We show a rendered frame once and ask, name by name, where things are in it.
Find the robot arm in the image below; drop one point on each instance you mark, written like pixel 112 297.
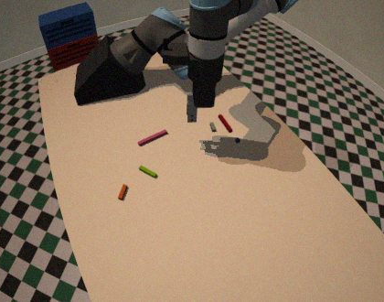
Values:
pixel 209 20

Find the grey rod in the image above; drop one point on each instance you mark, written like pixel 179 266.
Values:
pixel 212 126

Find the pink rod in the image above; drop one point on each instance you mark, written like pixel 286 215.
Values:
pixel 152 137

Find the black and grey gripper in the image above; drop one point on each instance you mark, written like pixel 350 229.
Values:
pixel 205 65

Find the lime green rod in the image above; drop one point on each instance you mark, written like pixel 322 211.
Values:
pixel 148 171

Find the orange rod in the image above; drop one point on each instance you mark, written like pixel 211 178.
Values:
pixel 123 190

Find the dark red rod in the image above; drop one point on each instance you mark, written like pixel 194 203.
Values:
pixel 222 119

